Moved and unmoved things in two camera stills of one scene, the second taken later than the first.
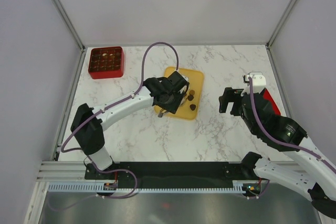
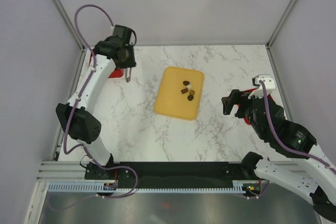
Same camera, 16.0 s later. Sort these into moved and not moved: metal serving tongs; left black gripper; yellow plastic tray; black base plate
Moved: metal serving tongs; left black gripper
Not moved: black base plate; yellow plastic tray
